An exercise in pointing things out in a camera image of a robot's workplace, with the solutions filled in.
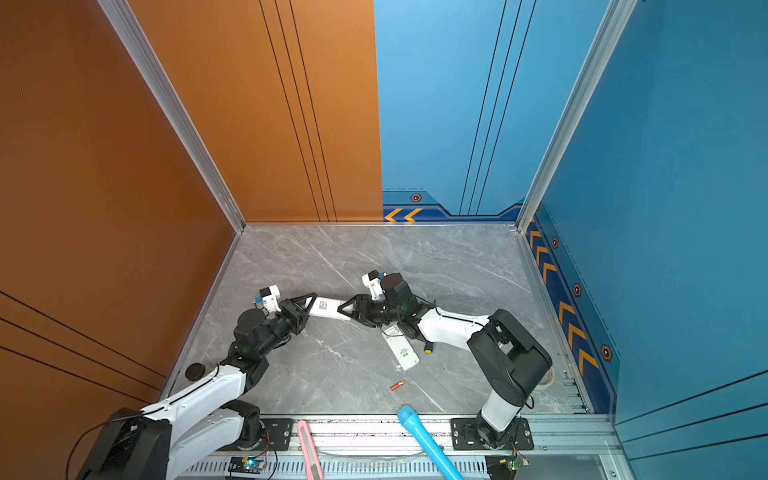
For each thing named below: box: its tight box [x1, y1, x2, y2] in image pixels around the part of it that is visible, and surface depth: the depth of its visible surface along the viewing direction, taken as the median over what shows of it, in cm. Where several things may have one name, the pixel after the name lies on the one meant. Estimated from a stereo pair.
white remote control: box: [308, 296, 351, 321], surface depth 81 cm
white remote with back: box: [381, 325, 420, 371], surface depth 88 cm
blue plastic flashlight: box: [398, 405, 464, 480], surface depth 72 cm
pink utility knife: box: [298, 420, 324, 480], surface depth 72 cm
